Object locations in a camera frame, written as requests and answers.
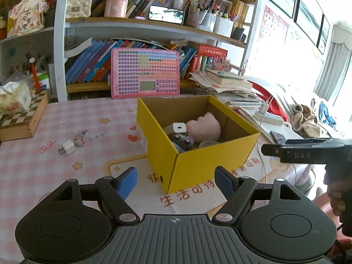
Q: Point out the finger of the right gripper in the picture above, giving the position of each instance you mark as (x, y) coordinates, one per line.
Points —
(273, 150)

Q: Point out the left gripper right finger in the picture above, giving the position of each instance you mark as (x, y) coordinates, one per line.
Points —
(237, 192)

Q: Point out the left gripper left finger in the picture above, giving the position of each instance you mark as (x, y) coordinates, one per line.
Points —
(113, 193)

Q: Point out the small white plug charger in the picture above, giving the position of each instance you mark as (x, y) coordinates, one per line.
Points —
(67, 148)

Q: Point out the large white power adapter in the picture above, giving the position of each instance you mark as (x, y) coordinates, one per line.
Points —
(175, 128)

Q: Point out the person right hand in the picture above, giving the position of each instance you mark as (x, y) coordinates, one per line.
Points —
(335, 190)

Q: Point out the black smartphone on table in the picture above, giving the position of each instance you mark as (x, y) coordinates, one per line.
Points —
(278, 138)

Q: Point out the white power strip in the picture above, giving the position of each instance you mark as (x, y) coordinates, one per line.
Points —
(269, 118)

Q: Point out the clear tape roll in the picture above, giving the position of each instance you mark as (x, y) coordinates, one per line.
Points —
(207, 143)

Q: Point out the pink plush toy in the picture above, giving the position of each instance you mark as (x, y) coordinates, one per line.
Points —
(205, 128)

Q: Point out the stack of papers and books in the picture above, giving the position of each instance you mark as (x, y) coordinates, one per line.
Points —
(230, 89)

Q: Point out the grey purple toy car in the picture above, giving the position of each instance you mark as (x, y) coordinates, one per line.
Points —
(182, 142)

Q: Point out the yellow cardboard box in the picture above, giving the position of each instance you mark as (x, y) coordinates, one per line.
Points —
(177, 171)

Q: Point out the wooden chess board box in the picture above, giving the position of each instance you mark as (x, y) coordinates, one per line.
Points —
(23, 125)

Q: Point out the red book box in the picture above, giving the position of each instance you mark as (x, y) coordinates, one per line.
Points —
(208, 51)

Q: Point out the pink keyboard learning toy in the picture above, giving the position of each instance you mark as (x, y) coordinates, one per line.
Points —
(141, 72)

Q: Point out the row of blue books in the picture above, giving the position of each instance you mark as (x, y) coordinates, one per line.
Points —
(94, 59)

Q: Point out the floral tissue pack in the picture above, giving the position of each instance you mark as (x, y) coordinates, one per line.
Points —
(15, 98)

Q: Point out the smartphone on shelf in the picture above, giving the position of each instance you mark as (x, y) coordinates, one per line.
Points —
(167, 15)

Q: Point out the cream quilted pearl handbag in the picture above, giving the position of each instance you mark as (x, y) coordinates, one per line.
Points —
(78, 8)

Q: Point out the pink lucky cat figurine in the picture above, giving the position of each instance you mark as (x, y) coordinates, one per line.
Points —
(28, 16)

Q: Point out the white bookshelf frame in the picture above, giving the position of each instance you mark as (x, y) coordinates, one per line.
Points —
(67, 32)

